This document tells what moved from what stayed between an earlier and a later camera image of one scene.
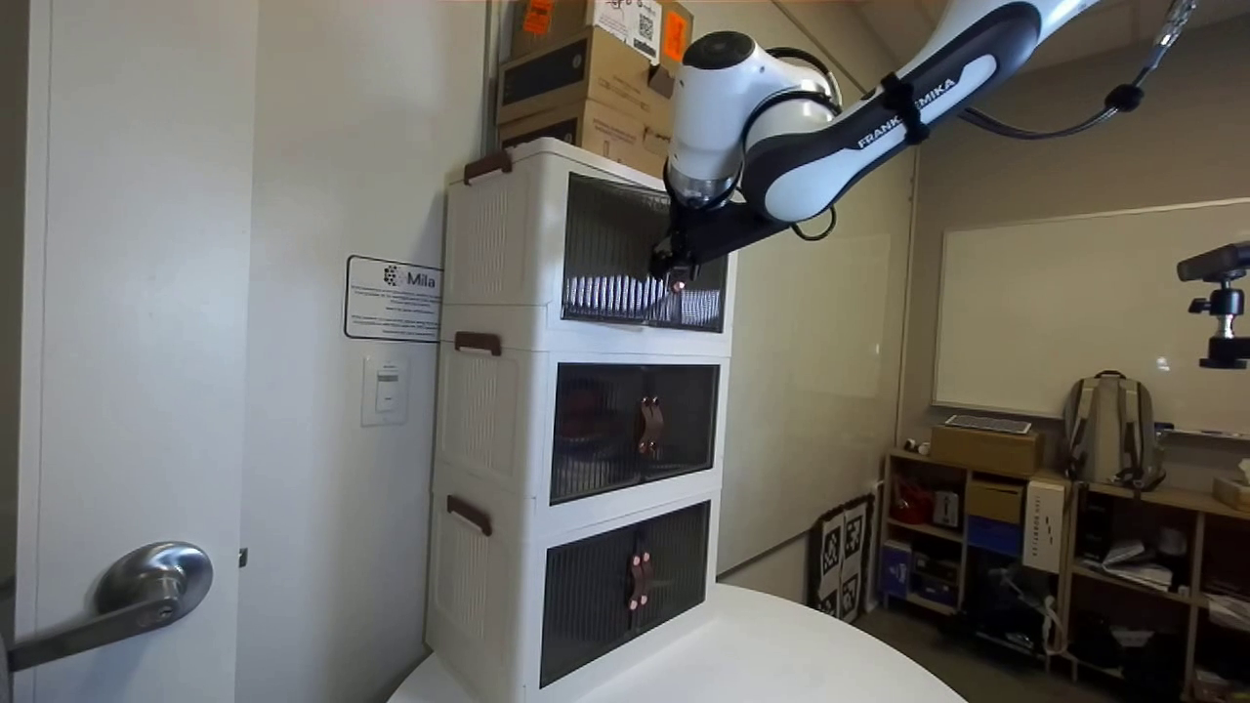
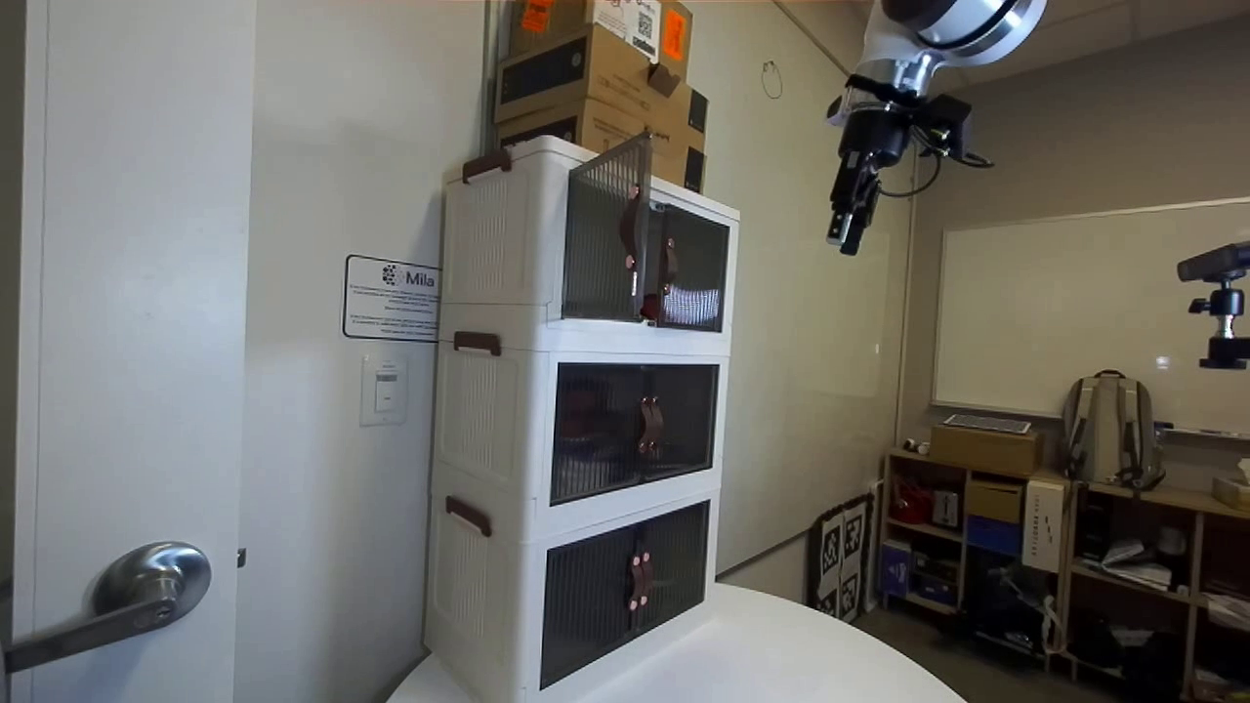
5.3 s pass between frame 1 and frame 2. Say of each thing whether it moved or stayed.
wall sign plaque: stayed
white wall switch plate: stayed
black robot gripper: moved
